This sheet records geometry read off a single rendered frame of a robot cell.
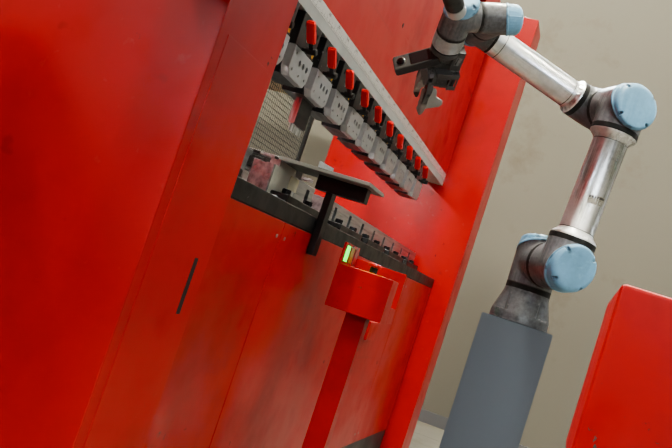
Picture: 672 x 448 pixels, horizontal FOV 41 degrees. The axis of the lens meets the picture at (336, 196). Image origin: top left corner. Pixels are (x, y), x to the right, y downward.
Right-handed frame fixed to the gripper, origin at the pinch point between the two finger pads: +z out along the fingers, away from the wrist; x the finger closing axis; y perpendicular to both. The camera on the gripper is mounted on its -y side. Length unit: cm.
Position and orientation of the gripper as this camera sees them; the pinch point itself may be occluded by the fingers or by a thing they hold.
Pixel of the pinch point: (416, 101)
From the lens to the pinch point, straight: 235.7
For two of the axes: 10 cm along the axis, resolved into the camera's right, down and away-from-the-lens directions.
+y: 9.8, 0.5, 2.1
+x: -0.8, -7.9, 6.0
